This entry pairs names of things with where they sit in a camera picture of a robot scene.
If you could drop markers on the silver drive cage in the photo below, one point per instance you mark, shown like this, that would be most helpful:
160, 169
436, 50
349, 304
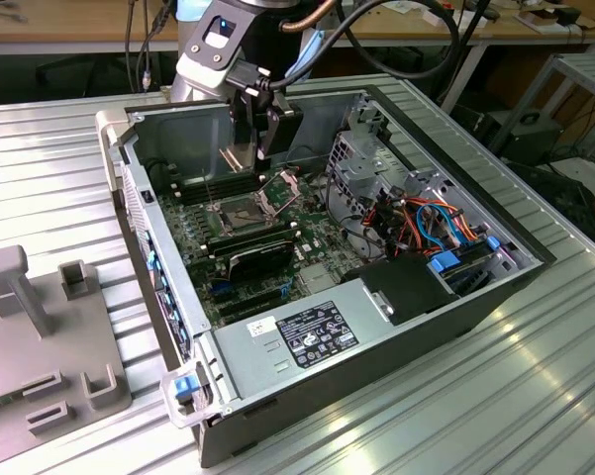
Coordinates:
356, 170

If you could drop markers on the black CPU socket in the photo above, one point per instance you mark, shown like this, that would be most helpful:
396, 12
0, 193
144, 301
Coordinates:
240, 218

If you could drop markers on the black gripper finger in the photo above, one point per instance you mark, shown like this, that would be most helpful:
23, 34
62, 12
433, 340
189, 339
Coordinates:
240, 111
287, 131

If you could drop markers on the black graphics card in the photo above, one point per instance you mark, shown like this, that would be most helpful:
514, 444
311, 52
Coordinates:
262, 262

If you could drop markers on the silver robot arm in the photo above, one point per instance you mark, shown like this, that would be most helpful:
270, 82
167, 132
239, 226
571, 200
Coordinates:
188, 94

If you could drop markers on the green motherboard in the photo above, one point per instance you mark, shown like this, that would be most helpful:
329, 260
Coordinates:
327, 237

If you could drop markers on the silver power supply unit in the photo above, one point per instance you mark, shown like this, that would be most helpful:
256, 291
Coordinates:
257, 356

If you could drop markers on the blue disk carrier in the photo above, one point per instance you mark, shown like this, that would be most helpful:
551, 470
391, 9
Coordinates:
445, 262

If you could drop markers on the clear latch with blue clip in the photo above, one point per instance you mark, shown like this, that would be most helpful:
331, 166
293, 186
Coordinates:
185, 388

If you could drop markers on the small black device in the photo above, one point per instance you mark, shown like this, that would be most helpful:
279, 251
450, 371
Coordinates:
569, 16

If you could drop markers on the silver chipset heatsink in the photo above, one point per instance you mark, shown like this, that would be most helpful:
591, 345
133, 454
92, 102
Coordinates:
319, 277

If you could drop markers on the white box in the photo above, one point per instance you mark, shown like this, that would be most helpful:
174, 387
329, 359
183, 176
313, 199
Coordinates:
470, 22

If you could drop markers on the brown cardboard box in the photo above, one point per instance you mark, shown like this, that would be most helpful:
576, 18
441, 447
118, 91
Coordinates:
537, 20

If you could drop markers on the black plastic shroud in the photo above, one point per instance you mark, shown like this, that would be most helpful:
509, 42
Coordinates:
406, 292

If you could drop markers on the small blue clip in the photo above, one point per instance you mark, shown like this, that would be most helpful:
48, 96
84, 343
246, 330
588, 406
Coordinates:
492, 243

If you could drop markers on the silver CPU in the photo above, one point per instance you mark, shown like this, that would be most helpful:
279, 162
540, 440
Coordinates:
244, 153

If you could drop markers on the silver metal bracket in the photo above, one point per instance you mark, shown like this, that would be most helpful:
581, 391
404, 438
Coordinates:
433, 185

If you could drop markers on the open grey PC case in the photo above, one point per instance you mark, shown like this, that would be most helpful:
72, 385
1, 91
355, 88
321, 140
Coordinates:
351, 381

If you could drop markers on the metal shelf frame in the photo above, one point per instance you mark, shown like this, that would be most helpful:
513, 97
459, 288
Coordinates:
589, 66

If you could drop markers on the wooden desk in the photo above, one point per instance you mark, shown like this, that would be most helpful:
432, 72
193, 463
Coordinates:
69, 22

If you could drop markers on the grey parts rack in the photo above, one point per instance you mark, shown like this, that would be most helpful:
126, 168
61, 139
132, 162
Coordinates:
54, 346

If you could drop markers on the black RAM stick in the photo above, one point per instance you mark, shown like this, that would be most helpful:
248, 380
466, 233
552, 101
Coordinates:
252, 246

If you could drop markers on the blue expansion slot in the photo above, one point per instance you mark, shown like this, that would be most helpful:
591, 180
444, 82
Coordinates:
221, 289

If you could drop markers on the black expansion slot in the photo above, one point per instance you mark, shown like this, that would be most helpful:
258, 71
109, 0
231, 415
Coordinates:
252, 298
250, 311

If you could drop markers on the black RAM slot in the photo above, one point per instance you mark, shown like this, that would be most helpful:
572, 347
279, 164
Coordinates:
203, 195
198, 184

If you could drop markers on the thin metal locking lever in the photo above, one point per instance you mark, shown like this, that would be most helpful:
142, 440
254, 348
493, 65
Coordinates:
208, 188

